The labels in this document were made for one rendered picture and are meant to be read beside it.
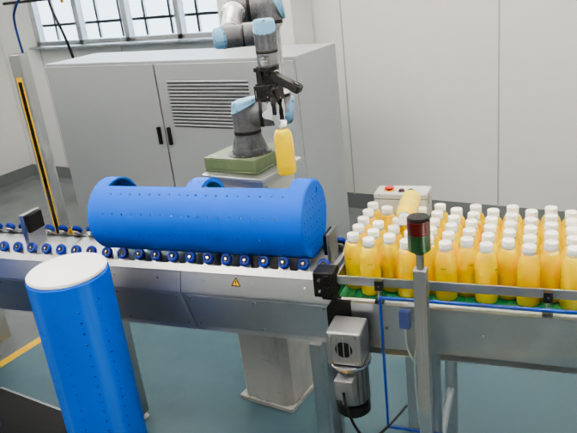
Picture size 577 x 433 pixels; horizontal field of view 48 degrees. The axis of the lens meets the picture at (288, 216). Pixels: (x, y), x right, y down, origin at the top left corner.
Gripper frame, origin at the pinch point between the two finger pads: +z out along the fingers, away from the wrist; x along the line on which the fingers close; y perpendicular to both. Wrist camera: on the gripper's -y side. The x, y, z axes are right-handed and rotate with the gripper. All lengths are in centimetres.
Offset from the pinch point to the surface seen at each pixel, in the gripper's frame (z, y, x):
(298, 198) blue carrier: 22.4, -9.1, 14.8
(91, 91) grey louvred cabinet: 19, 216, -178
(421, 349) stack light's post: 58, -54, 44
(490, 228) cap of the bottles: 34, -71, 9
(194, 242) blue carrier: 39, 32, 19
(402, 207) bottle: 28, -43, 7
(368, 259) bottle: 39, -35, 24
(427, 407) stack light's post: 78, -55, 44
